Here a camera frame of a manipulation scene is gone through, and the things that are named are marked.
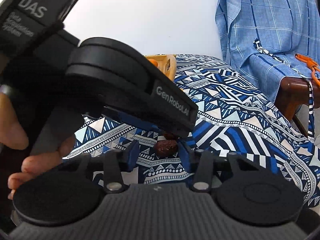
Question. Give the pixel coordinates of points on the red date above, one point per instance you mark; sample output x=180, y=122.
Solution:
x=166, y=147
x=171, y=136

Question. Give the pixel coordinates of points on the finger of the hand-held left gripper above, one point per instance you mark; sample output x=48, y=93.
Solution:
x=135, y=123

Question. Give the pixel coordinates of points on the small mandarin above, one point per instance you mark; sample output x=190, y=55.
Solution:
x=152, y=62

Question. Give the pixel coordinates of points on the blue white patterned tablecloth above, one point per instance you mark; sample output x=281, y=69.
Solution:
x=237, y=120

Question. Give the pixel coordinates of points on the person's left hand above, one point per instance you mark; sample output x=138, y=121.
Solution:
x=15, y=130

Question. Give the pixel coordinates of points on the wooden tray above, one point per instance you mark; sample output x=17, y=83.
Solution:
x=167, y=67

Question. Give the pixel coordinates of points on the blue checked cloth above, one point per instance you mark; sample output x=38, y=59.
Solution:
x=262, y=17

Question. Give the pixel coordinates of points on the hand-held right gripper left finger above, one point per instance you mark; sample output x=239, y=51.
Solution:
x=132, y=155

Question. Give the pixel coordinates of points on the patterned fabric strip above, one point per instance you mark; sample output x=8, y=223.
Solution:
x=267, y=51

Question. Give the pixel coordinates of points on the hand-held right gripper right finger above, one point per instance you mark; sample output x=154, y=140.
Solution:
x=185, y=155

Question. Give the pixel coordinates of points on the brown wooden chair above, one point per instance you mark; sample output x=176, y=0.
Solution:
x=290, y=92

